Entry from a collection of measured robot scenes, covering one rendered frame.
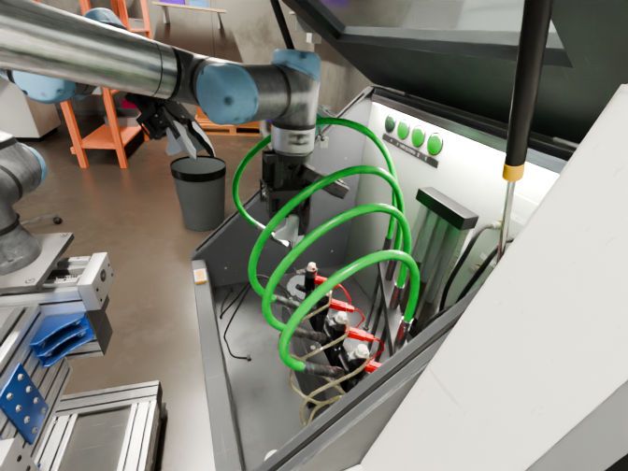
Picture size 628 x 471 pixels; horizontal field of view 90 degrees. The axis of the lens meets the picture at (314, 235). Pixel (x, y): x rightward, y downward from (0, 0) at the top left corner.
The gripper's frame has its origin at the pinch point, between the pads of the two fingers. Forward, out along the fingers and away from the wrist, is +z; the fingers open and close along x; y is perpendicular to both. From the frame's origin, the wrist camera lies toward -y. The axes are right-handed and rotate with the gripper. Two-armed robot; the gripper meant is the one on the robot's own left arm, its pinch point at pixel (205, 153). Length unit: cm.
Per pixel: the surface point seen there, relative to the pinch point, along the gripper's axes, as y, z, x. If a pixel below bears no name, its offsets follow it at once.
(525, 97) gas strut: -46, 24, 35
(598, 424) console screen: -37, 48, 43
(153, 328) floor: 134, 36, -71
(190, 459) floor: 100, 85, -18
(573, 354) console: -39, 44, 39
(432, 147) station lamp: -42, 28, -10
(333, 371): -8, 47, 23
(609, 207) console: -47, 35, 36
